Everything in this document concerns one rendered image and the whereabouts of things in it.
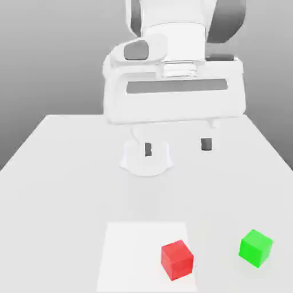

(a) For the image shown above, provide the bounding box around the small red cube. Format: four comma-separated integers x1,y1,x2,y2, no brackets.
160,239,195,282

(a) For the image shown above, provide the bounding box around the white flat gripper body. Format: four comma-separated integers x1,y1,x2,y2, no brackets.
102,57,247,126

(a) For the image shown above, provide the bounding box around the small green cube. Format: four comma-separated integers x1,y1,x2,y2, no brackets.
238,229,274,268

